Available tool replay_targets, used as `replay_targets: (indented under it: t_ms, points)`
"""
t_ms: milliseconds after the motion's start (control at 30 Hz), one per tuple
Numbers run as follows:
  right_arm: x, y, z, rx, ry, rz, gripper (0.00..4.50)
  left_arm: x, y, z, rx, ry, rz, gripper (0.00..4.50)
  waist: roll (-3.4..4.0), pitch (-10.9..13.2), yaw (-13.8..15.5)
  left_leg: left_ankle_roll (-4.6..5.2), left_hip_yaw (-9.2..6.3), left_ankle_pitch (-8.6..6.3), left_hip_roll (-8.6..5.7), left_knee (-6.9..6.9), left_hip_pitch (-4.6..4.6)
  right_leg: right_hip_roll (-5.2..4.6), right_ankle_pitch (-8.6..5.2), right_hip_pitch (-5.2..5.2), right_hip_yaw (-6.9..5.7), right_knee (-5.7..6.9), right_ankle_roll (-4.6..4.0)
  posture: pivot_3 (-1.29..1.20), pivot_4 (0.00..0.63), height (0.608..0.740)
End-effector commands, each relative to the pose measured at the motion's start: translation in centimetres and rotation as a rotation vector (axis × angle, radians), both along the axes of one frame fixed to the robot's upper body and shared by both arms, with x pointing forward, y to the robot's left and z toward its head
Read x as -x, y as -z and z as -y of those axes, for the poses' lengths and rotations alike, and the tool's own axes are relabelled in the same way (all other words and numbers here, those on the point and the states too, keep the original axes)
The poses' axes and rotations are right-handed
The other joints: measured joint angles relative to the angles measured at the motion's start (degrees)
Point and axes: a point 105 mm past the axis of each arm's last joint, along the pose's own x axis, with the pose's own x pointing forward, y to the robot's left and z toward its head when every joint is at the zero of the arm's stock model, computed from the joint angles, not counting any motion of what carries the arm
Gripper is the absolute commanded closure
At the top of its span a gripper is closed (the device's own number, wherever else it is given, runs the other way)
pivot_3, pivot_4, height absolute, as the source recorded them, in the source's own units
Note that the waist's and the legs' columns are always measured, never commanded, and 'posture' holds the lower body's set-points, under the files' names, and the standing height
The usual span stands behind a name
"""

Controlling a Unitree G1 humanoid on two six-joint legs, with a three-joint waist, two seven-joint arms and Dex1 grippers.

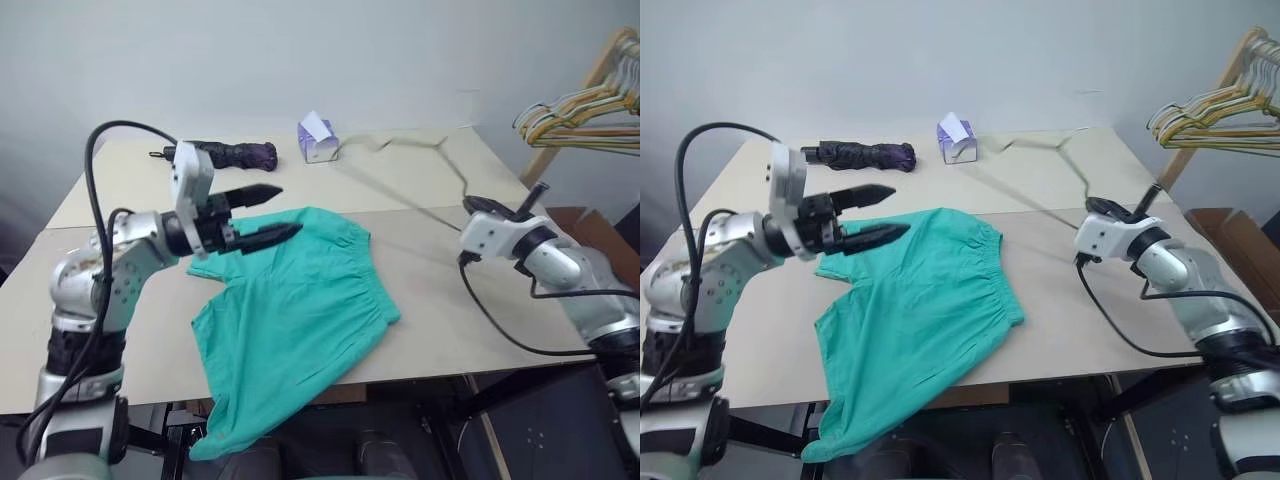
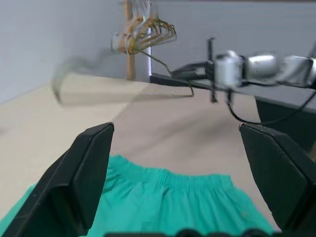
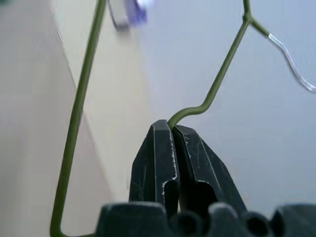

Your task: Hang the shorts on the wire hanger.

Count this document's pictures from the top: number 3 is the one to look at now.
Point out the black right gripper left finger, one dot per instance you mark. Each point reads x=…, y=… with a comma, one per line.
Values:
x=150, y=168

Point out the blue and grey tape roll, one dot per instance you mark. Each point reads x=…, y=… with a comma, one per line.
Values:
x=128, y=13

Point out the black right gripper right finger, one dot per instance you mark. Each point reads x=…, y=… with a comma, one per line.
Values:
x=202, y=163

